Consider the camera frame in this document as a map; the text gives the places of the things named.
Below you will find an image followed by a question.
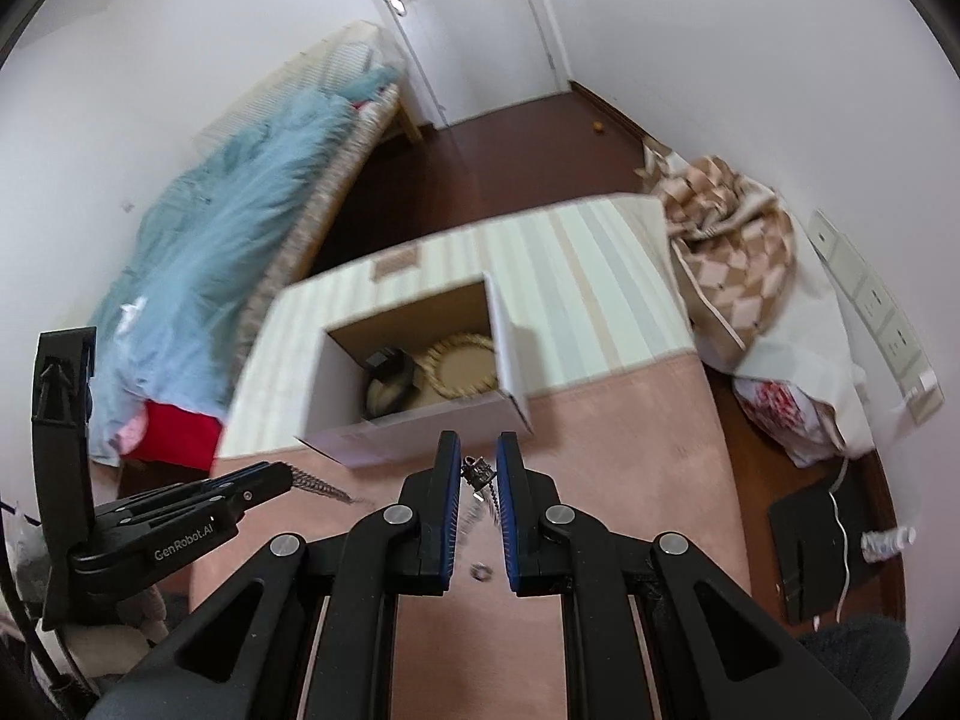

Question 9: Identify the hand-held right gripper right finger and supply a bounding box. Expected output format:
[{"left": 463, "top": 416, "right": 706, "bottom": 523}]
[{"left": 496, "top": 433, "right": 875, "bottom": 720}]

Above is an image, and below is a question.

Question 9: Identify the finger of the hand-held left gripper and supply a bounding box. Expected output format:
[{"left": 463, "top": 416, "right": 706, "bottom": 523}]
[
  {"left": 94, "top": 463, "right": 292, "bottom": 524},
  {"left": 120, "top": 475, "right": 292, "bottom": 537}
]

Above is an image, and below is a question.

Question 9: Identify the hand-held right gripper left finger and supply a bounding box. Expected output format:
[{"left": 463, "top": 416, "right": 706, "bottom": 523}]
[{"left": 94, "top": 433, "right": 460, "bottom": 720}]

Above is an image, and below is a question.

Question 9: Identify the silver twisted chain bracelet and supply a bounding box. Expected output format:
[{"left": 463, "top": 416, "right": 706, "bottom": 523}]
[{"left": 285, "top": 465, "right": 359, "bottom": 505}]

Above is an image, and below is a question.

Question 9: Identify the white cardboard box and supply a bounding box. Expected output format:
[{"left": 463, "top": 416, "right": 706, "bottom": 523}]
[{"left": 298, "top": 272, "right": 538, "bottom": 470}]

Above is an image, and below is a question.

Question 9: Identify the red cloth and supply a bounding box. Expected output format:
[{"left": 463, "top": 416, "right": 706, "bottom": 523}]
[{"left": 126, "top": 400, "right": 226, "bottom": 470}]

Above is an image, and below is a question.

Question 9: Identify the pink blanket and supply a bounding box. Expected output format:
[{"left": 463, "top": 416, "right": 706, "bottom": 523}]
[{"left": 187, "top": 356, "right": 752, "bottom": 720}]

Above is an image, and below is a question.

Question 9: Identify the gold round woven plate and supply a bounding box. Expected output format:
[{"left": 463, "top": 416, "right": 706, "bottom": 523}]
[{"left": 424, "top": 331, "right": 500, "bottom": 401}]

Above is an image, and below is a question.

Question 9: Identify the small black case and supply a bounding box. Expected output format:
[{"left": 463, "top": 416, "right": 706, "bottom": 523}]
[{"left": 365, "top": 346, "right": 418, "bottom": 385}]

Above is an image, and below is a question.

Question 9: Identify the beige plush toy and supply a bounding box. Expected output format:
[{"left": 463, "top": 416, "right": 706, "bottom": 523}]
[{"left": 64, "top": 585, "right": 188, "bottom": 691}]

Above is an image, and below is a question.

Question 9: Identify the striped bed sheet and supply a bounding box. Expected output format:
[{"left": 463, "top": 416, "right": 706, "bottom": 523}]
[{"left": 214, "top": 193, "right": 702, "bottom": 460}]

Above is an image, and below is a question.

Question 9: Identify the light blue blanket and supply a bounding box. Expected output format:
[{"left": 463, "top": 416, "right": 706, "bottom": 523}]
[{"left": 88, "top": 66, "right": 402, "bottom": 460}]

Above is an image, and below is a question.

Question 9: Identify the red printed plastic bag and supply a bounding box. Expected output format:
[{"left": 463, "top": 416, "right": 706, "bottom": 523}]
[{"left": 733, "top": 377, "right": 842, "bottom": 467}]

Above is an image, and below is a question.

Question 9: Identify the black flat laptop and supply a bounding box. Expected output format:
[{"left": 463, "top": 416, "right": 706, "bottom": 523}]
[{"left": 767, "top": 476, "right": 898, "bottom": 625}]

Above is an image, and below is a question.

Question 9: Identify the beige checked blanket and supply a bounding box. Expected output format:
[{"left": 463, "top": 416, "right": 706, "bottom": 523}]
[{"left": 636, "top": 141, "right": 797, "bottom": 355}]

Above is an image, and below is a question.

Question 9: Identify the grey fuzzy cloth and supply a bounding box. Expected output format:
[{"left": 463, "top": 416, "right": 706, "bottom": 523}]
[{"left": 795, "top": 613, "right": 913, "bottom": 720}]

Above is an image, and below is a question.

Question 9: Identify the small clear plastic bottle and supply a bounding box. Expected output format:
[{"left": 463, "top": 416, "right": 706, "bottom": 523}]
[{"left": 860, "top": 526, "right": 918, "bottom": 564}]

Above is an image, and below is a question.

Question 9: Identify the white door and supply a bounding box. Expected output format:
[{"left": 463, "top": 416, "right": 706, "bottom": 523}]
[{"left": 351, "top": 0, "right": 572, "bottom": 130}]

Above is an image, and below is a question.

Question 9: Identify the black cable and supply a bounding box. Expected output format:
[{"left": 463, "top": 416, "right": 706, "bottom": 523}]
[{"left": 0, "top": 493, "right": 102, "bottom": 700}]

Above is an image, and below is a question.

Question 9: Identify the wicker bed frame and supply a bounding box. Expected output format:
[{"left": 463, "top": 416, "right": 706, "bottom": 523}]
[{"left": 225, "top": 82, "right": 425, "bottom": 391}]

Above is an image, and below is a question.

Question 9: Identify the white cable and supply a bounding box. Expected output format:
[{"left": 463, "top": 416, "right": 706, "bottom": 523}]
[{"left": 812, "top": 453, "right": 857, "bottom": 629}]

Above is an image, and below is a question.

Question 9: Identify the white wall socket panel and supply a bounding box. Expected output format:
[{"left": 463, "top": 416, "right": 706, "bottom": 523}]
[{"left": 805, "top": 208, "right": 947, "bottom": 426}]

